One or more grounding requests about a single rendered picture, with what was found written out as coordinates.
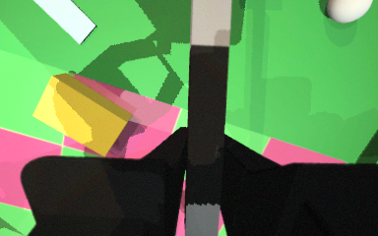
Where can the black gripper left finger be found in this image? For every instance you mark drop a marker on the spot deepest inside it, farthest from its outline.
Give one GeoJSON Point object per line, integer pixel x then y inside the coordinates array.
{"type": "Point", "coordinates": [149, 187]}

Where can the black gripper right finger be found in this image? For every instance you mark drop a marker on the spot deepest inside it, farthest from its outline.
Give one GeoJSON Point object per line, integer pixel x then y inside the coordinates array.
{"type": "Point", "coordinates": [262, 198]}

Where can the green flat mat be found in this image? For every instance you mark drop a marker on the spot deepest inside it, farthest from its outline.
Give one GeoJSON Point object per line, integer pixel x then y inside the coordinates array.
{"type": "Point", "coordinates": [294, 74]}

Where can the white golf ball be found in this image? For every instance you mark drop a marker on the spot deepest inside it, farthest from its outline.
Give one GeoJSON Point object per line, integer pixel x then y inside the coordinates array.
{"type": "Point", "coordinates": [346, 11]}

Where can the white flat bar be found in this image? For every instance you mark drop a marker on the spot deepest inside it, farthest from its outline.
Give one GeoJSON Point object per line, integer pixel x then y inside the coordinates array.
{"type": "Point", "coordinates": [67, 15]}

